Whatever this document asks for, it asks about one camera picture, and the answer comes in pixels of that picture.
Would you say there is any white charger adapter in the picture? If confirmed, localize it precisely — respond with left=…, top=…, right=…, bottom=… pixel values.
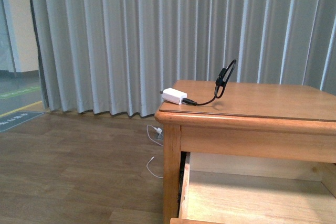
left=161, top=88, right=187, bottom=105

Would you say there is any black charger cable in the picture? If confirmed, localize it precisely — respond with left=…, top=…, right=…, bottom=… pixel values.
left=182, top=59, right=237, bottom=106

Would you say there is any wooden drawer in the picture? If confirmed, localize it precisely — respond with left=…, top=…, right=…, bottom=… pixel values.
left=171, top=153, right=335, bottom=223

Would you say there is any white floor charger plug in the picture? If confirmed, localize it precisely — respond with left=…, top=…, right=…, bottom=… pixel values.
left=154, top=127, right=163, bottom=135

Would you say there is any grey floor socket box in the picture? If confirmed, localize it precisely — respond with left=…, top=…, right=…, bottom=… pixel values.
left=156, top=133, right=164, bottom=141

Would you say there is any grey pleated curtain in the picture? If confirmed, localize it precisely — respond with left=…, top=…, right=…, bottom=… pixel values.
left=31, top=0, right=335, bottom=116

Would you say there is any wooden nightstand cabinet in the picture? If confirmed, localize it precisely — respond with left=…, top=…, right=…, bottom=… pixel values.
left=155, top=82, right=335, bottom=223

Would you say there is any grey floor sign sticker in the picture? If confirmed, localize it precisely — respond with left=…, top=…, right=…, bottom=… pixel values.
left=1, top=111, right=44, bottom=132

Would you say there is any white floor cable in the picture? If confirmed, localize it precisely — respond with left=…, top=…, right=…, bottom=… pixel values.
left=146, top=125, right=164, bottom=179

